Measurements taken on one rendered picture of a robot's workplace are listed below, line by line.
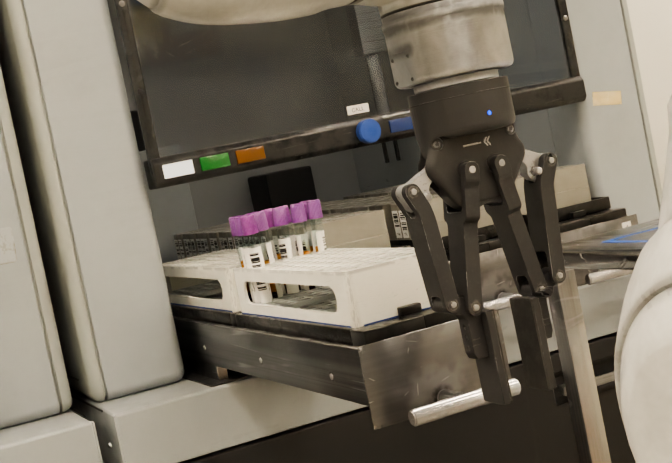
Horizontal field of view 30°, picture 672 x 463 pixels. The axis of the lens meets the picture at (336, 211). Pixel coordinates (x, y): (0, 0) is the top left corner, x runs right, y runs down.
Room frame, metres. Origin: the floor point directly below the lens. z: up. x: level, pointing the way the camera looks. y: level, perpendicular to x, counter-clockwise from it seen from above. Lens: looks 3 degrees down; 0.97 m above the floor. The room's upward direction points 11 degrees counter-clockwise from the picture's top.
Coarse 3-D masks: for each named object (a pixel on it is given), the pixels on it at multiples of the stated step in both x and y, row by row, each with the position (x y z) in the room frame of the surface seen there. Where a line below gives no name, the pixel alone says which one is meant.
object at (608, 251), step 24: (576, 240) 1.34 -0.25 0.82; (600, 240) 1.29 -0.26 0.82; (624, 240) 1.25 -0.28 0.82; (648, 240) 1.21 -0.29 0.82; (576, 264) 1.26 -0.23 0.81; (600, 264) 1.22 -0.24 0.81; (624, 264) 1.18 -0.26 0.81; (576, 288) 1.31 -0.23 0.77; (552, 312) 1.32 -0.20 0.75; (576, 312) 1.31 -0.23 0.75; (576, 336) 1.30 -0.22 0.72; (576, 360) 1.30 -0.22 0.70; (576, 384) 1.30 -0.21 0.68; (576, 408) 1.31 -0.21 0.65; (600, 408) 1.31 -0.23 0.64; (576, 432) 1.32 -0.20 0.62; (600, 432) 1.31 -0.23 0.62; (600, 456) 1.30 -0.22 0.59
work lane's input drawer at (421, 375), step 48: (192, 336) 1.44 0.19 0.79; (240, 336) 1.28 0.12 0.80; (288, 336) 1.16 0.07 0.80; (336, 336) 1.08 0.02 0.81; (384, 336) 1.03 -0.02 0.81; (432, 336) 1.04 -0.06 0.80; (288, 384) 1.18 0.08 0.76; (336, 384) 1.07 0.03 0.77; (384, 384) 1.02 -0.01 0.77; (432, 384) 1.04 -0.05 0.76; (480, 384) 1.05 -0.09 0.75
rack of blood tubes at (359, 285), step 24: (288, 264) 1.23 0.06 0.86; (312, 264) 1.19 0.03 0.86; (336, 264) 1.14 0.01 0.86; (360, 264) 1.09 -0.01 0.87; (384, 264) 1.07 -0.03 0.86; (408, 264) 1.07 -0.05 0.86; (240, 288) 1.31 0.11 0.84; (336, 288) 1.07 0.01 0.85; (360, 288) 1.05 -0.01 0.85; (384, 288) 1.06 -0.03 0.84; (408, 288) 1.07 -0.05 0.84; (264, 312) 1.25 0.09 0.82; (288, 312) 1.19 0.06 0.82; (312, 312) 1.13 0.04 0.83; (336, 312) 1.08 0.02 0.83; (360, 312) 1.05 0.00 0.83; (384, 312) 1.06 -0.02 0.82
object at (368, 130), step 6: (366, 120) 1.53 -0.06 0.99; (372, 120) 1.54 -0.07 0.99; (360, 126) 1.53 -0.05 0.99; (366, 126) 1.53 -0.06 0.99; (372, 126) 1.54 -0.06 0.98; (378, 126) 1.54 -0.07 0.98; (360, 132) 1.53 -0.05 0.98; (366, 132) 1.53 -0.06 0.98; (372, 132) 1.54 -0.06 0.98; (378, 132) 1.54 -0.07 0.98; (360, 138) 1.53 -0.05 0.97; (366, 138) 1.53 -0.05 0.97; (372, 138) 1.53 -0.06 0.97; (378, 138) 1.54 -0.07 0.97
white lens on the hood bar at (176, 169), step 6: (180, 162) 1.45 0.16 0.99; (186, 162) 1.45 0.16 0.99; (192, 162) 1.45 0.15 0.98; (168, 168) 1.44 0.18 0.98; (174, 168) 1.44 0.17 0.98; (180, 168) 1.45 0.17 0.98; (186, 168) 1.45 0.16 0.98; (192, 168) 1.45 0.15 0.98; (168, 174) 1.44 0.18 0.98; (174, 174) 1.44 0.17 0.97; (180, 174) 1.45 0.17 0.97; (186, 174) 1.45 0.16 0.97
